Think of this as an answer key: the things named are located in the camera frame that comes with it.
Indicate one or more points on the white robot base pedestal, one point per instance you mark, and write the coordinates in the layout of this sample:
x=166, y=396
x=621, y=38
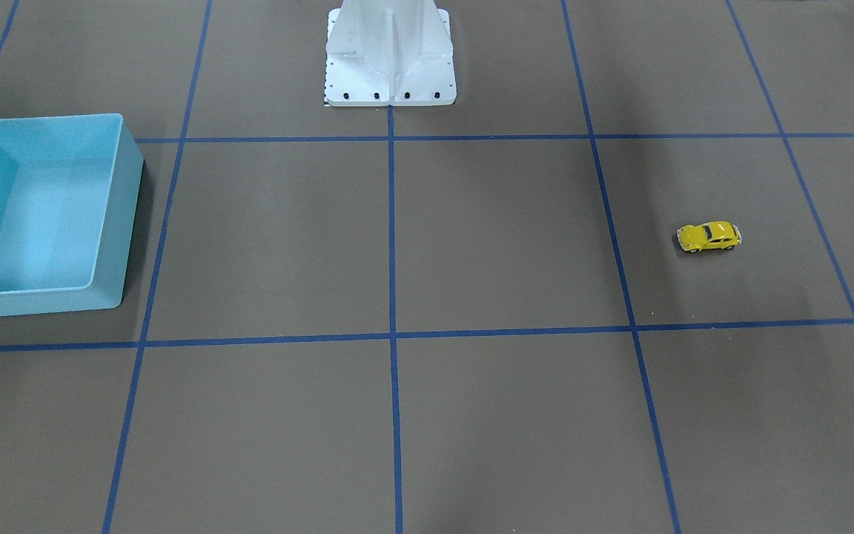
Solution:
x=389, y=53

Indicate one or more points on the light blue plastic bin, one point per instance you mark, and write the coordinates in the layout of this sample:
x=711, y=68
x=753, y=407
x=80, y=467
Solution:
x=68, y=193

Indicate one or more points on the yellow beetle toy car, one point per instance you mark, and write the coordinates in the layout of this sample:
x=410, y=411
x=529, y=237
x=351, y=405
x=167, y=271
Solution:
x=706, y=236

